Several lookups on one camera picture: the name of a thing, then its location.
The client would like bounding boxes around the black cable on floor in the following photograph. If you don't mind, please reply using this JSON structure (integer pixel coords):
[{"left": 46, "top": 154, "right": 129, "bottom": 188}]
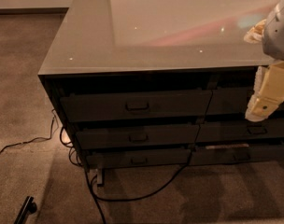
[{"left": 59, "top": 126, "right": 192, "bottom": 224}]

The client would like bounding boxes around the black bar bottom left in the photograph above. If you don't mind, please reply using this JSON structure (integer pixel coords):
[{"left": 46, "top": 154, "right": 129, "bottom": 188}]
[{"left": 14, "top": 196, "right": 37, "bottom": 224}]

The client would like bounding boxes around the thin cable at left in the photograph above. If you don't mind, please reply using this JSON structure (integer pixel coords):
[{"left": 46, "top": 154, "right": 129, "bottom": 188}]
[{"left": 0, "top": 109, "right": 57, "bottom": 160}]

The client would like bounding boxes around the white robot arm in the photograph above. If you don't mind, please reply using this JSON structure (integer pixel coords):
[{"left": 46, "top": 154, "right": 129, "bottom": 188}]
[{"left": 244, "top": 0, "right": 284, "bottom": 122}]

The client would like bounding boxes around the dark drawer cabinet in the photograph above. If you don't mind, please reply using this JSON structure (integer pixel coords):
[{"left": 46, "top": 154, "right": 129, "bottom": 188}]
[{"left": 37, "top": 0, "right": 284, "bottom": 187}]

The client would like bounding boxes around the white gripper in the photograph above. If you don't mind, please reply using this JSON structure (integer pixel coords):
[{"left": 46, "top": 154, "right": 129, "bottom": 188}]
[{"left": 244, "top": 5, "right": 284, "bottom": 122}]

